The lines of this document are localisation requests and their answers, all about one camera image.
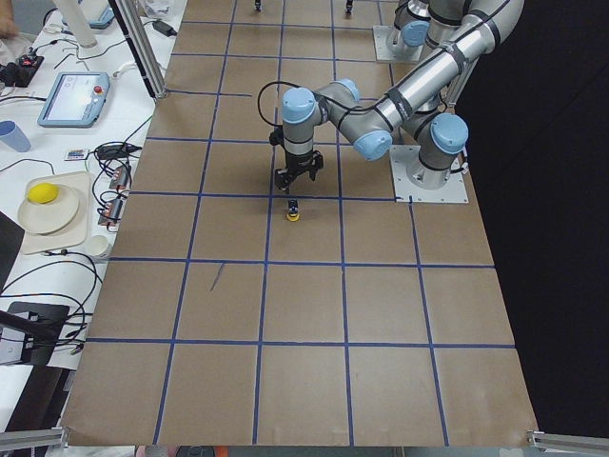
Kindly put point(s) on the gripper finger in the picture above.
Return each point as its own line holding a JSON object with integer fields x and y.
{"x": 283, "y": 182}
{"x": 312, "y": 172}

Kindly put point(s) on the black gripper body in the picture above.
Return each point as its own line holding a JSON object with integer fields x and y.
{"x": 298, "y": 164}

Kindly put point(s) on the yellow push button switch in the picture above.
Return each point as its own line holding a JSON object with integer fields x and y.
{"x": 293, "y": 213}

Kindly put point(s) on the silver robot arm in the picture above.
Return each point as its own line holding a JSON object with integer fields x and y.
{"x": 412, "y": 22}
{"x": 455, "y": 36}

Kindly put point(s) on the black box with red button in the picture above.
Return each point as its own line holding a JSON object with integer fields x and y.
{"x": 21, "y": 73}

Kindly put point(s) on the upper small circuit board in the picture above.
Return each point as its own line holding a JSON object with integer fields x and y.
{"x": 121, "y": 178}

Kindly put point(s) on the small circuit board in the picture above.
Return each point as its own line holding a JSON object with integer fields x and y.
{"x": 121, "y": 178}
{"x": 110, "y": 214}

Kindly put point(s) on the lower small circuit board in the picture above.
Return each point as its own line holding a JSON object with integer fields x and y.
{"x": 110, "y": 214}

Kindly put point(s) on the black power adapter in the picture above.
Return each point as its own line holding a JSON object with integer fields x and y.
{"x": 164, "y": 28}

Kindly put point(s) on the white paper cup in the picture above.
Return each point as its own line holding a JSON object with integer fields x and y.
{"x": 98, "y": 248}

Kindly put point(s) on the small colourful card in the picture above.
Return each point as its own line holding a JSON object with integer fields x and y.
{"x": 77, "y": 154}

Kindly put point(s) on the blue teach pendant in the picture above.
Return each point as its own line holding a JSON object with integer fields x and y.
{"x": 98, "y": 13}
{"x": 76, "y": 100}

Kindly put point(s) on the beige rectangular tray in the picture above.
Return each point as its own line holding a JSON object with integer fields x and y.
{"x": 76, "y": 231}

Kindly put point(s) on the beige round plate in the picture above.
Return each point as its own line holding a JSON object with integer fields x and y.
{"x": 48, "y": 218}

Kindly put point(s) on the yellow lemon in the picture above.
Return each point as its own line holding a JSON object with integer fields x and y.
{"x": 43, "y": 193}

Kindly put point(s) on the white cylinder tube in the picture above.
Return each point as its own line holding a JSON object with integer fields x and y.
{"x": 77, "y": 22}

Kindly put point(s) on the black device on table edge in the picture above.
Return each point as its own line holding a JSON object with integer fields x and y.
{"x": 30, "y": 332}

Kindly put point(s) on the light blue plastic cup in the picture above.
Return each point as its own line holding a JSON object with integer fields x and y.
{"x": 13, "y": 137}

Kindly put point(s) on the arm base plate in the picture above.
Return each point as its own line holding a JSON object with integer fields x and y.
{"x": 390, "y": 48}
{"x": 415, "y": 183}

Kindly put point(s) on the aluminium frame post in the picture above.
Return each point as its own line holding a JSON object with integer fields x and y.
{"x": 134, "y": 32}

